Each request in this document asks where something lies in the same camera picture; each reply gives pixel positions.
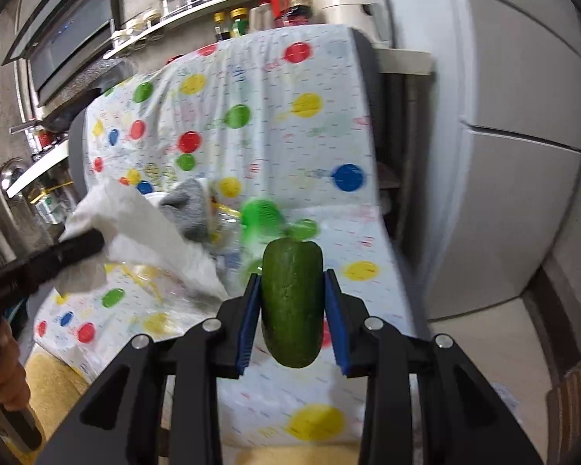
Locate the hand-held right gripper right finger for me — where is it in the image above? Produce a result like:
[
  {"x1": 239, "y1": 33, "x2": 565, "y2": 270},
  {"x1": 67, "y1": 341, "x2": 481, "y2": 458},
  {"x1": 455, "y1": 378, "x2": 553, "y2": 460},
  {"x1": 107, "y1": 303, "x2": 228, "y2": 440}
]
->
[{"x1": 323, "y1": 269, "x2": 545, "y2": 465}]

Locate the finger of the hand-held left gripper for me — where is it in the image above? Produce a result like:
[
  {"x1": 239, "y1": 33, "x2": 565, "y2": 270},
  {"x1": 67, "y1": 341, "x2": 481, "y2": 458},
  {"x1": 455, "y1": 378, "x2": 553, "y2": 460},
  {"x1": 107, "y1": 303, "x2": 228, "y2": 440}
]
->
[{"x1": 58, "y1": 229, "x2": 106, "y2": 265}]

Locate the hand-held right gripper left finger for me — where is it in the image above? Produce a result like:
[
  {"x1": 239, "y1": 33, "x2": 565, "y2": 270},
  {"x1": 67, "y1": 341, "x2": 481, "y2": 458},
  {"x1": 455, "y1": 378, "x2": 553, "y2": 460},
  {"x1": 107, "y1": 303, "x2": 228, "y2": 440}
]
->
[{"x1": 34, "y1": 274, "x2": 262, "y2": 465}]

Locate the green cucumber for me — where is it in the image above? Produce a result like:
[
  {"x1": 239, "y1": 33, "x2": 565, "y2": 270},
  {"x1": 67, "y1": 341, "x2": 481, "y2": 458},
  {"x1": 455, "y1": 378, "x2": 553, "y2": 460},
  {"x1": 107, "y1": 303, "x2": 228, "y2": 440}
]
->
[{"x1": 260, "y1": 238, "x2": 324, "y2": 369}]

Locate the white paper bag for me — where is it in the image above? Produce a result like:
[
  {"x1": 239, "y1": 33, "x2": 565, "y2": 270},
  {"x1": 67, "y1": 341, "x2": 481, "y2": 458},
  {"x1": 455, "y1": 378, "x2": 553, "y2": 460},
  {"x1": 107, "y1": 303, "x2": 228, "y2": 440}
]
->
[{"x1": 65, "y1": 179, "x2": 229, "y2": 301}]

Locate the clear plastic bottle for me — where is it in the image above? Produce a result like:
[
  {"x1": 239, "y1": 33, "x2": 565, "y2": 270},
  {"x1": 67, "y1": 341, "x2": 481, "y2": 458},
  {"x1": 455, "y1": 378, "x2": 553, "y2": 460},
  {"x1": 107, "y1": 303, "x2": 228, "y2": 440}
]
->
[{"x1": 210, "y1": 206, "x2": 253, "y2": 277}]

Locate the green plastic bottle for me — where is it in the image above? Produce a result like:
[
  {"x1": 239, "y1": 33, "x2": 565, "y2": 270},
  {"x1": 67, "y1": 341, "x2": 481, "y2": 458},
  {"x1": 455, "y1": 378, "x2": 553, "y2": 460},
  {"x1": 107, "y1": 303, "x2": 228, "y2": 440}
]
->
[{"x1": 239, "y1": 198, "x2": 320, "y2": 272}]

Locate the person's left hand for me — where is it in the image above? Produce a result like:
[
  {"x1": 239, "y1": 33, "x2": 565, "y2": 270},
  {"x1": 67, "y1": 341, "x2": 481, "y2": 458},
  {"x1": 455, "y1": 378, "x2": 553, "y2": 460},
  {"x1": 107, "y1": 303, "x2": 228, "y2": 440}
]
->
[{"x1": 0, "y1": 332, "x2": 28, "y2": 410}]

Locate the steel bowl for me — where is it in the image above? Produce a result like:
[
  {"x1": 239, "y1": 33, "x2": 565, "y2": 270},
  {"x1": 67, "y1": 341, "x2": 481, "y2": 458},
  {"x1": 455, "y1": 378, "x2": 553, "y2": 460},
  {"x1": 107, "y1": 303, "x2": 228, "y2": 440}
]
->
[{"x1": 0, "y1": 157, "x2": 27, "y2": 189}]

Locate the balloon printed plastic cover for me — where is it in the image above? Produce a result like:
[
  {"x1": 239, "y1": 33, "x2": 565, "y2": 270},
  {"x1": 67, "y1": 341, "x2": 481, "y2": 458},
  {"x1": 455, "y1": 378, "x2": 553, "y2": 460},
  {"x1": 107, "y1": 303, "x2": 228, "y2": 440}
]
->
[{"x1": 31, "y1": 23, "x2": 417, "y2": 449}]

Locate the steel range hood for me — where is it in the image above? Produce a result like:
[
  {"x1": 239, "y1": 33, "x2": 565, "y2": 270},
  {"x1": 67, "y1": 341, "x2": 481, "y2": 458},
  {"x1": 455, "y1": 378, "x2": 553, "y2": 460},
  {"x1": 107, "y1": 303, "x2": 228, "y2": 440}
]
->
[{"x1": 2, "y1": 0, "x2": 119, "y2": 107}]

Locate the row of glass jars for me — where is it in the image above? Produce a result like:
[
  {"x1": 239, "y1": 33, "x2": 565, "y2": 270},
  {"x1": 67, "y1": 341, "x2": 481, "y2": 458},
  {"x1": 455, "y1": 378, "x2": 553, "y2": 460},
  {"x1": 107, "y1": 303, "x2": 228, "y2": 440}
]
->
[{"x1": 111, "y1": 0, "x2": 209, "y2": 49}]

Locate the grey refrigerator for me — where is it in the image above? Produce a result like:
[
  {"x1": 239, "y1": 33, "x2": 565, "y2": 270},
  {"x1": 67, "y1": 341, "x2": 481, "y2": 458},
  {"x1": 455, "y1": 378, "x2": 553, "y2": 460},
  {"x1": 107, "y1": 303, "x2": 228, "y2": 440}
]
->
[{"x1": 392, "y1": 0, "x2": 581, "y2": 320}]

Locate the green bottle with yellow cap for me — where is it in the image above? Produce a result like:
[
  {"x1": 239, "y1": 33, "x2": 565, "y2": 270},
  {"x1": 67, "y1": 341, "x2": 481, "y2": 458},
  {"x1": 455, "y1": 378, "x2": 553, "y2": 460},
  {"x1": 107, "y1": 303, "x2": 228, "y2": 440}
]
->
[{"x1": 230, "y1": 7, "x2": 250, "y2": 37}]

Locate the kitchen counter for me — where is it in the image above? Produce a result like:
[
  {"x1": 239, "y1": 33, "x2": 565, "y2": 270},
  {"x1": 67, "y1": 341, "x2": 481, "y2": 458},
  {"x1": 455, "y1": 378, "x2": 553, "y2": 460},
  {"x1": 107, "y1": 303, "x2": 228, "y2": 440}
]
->
[{"x1": 7, "y1": 47, "x2": 435, "y2": 199}]

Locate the clear oil jug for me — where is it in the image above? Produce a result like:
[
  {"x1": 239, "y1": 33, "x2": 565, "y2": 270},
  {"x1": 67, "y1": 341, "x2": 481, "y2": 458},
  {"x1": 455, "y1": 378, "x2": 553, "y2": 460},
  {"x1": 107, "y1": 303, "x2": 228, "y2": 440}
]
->
[{"x1": 249, "y1": 2, "x2": 277, "y2": 32}]

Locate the red labelled bottle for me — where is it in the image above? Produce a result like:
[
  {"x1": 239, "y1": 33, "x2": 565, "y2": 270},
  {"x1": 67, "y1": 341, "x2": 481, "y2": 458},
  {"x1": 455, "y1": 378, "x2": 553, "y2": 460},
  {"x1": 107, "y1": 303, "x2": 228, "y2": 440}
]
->
[{"x1": 270, "y1": 0, "x2": 313, "y2": 27}]

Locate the white kitchen appliance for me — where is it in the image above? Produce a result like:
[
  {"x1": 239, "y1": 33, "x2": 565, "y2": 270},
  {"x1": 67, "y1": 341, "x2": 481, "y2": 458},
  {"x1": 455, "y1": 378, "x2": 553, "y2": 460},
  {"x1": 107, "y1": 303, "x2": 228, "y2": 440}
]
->
[{"x1": 310, "y1": 0, "x2": 393, "y2": 47}]

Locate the wall shelf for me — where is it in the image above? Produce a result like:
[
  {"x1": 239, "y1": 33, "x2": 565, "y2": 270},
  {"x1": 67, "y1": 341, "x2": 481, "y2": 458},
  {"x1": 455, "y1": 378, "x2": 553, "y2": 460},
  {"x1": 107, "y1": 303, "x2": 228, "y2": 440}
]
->
[{"x1": 104, "y1": 0, "x2": 291, "y2": 59}]

